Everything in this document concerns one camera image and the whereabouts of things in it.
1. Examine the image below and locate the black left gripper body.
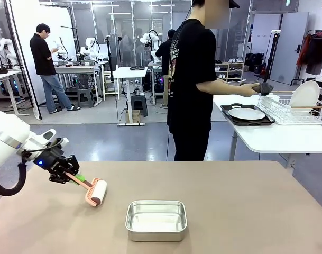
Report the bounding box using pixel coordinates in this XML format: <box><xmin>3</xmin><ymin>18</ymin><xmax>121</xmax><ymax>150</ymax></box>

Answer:
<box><xmin>22</xmin><ymin>145</ymin><xmax>66</xmax><ymax>173</ymax></box>

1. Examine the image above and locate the pink handled lint roller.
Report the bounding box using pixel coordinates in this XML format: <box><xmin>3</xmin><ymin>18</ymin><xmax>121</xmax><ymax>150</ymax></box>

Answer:
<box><xmin>67</xmin><ymin>171</ymin><xmax>108</xmax><ymax>207</ymax></box>

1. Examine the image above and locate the dark brown serving tray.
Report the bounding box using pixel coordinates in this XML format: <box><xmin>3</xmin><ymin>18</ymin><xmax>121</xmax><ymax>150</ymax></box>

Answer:
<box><xmin>220</xmin><ymin>103</ymin><xmax>277</xmax><ymax>126</ymax></box>

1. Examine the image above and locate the white round plate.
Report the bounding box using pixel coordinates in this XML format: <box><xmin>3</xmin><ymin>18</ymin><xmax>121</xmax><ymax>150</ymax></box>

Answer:
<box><xmin>228</xmin><ymin>107</ymin><xmax>266</xmax><ymax>121</ymax></box>
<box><xmin>290</xmin><ymin>80</ymin><xmax>321</xmax><ymax>109</ymax></box>

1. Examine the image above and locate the dark grey cloth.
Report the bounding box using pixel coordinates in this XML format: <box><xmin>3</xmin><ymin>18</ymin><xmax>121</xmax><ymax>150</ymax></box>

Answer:
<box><xmin>240</xmin><ymin>81</ymin><xmax>274</xmax><ymax>96</ymax></box>

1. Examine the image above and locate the person's right forearm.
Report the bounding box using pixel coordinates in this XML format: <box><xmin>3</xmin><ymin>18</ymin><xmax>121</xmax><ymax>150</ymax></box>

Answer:
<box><xmin>196</xmin><ymin>78</ymin><xmax>245</xmax><ymax>97</ymax></box>

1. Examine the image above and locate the person's right hand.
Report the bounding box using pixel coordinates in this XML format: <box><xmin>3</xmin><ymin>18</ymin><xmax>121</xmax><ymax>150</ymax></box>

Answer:
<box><xmin>240</xmin><ymin>82</ymin><xmax>261</xmax><ymax>98</ymax></box>

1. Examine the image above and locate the grey plastic stool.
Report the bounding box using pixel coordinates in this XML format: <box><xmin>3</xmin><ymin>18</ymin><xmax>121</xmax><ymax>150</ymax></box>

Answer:
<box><xmin>130</xmin><ymin>94</ymin><xmax>149</xmax><ymax>117</ymax></box>
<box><xmin>76</xmin><ymin>88</ymin><xmax>95</xmax><ymax>108</ymax></box>

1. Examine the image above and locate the cardboard box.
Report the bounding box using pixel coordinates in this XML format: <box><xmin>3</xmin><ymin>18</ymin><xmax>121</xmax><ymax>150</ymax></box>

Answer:
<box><xmin>125</xmin><ymin>110</ymin><xmax>141</xmax><ymax>124</ymax></box>

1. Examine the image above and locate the black mesh bin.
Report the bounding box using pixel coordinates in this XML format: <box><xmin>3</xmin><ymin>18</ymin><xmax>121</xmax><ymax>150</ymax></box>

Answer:
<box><xmin>77</xmin><ymin>74</ymin><xmax>90</xmax><ymax>89</ymax></box>

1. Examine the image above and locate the white background desk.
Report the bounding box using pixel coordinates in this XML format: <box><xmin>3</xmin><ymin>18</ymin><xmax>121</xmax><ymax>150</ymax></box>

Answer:
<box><xmin>0</xmin><ymin>70</ymin><xmax>24</xmax><ymax>117</ymax></box>

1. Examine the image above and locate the white background work table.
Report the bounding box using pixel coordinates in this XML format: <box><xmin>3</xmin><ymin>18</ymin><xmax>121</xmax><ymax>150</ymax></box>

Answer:
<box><xmin>54</xmin><ymin>64</ymin><xmax>102</xmax><ymax>104</ymax></box>

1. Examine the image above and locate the man in black shirt jeans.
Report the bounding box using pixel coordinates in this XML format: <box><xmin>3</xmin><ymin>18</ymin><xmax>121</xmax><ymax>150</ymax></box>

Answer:
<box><xmin>29</xmin><ymin>23</ymin><xmax>81</xmax><ymax>114</ymax></box>

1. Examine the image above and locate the white standing desk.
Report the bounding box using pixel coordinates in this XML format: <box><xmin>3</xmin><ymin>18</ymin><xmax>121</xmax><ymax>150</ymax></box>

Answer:
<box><xmin>113</xmin><ymin>66</ymin><xmax>149</xmax><ymax>126</ymax></box>

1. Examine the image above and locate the rectangular metal tin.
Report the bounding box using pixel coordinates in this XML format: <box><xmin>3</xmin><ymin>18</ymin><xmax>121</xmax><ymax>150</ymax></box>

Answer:
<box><xmin>125</xmin><ymin>200</ymin><xmax>188</xmax><ymax>242</ymax></box>

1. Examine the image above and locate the black tripod stand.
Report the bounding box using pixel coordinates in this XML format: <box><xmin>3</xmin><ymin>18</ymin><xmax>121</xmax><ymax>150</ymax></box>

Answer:
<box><xmin>105</xmin><ymin>35</ymin><xmax>116</xmax><ymax>83</ymax></box>

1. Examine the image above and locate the person in black t-shirt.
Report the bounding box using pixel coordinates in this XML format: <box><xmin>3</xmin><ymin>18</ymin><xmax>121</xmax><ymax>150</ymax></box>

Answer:
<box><xmin>167</xmin><ymin>0</ymin><xmax>241</xmax><ymax>161</ymax></box>

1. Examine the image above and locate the person in printed black shirt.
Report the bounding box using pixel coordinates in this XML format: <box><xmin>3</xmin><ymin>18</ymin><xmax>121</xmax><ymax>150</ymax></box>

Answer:
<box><xmin>154</xmin><ymin>29</ymin><xmax>177</xmax><ymax>108</ymax></box>

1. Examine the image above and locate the wooden shoe rack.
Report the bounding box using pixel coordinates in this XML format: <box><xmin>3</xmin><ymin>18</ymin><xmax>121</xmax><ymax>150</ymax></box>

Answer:
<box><xmin>215</xmin><ymin>62</ymin><xmax>245</xmax><ymax>83</ymax></box>

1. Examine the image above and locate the black suitcase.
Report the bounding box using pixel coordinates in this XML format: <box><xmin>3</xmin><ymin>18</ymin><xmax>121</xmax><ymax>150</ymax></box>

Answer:
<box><xmin>244</xmin><ymin>52</ymin><xmax>264</xmax><ymax>74</ymax></box>

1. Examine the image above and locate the white side table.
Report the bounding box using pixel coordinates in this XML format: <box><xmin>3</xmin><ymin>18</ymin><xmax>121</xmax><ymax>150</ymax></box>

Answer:
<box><xmin>213</xmin><ymin>94</ymin><xmax>322</xmax><ymax>175</ymax></box>

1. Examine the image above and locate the black light stand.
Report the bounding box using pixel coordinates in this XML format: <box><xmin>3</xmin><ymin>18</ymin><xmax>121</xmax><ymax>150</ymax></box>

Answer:
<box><xmin>261</xmin><ymin>30</ymin><xmax>282</xmax><ymax>92</ymax></box>

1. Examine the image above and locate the black clothes rack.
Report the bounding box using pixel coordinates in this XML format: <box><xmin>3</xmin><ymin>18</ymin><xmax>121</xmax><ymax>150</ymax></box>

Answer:
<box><xmin>290</xmin><ymin>29</ymin><xmax>322</xmax><ymax>87</ymax></box>

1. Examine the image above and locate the orange hanging garment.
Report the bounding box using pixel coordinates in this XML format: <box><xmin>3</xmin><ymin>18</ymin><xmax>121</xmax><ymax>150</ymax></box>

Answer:
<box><xmin>296</xmin><ymin>34</ymin><xmax>312</xmax><ymax>66</ymax></box>

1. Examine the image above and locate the dark hanging garment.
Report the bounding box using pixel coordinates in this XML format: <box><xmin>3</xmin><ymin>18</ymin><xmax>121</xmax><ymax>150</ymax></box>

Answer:
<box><xmin>306</xmin><ymin>34</ymin><xmax>322</xmax><ymax>75</ymax></box>

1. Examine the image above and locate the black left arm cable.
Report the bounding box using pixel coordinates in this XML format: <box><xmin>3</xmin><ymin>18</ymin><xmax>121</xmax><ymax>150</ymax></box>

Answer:
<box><xmin>0</xmin><ymin>137</ymin><xmax>65</xmax><ymax>197</ymax></box>

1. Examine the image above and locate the white wire dish rack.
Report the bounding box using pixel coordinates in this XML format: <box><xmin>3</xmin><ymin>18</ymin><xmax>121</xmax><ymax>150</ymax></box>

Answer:
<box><xmin>257</xmin><ymin>90</ymin><xmax>322</xmax><ymax>125</ymax></box>

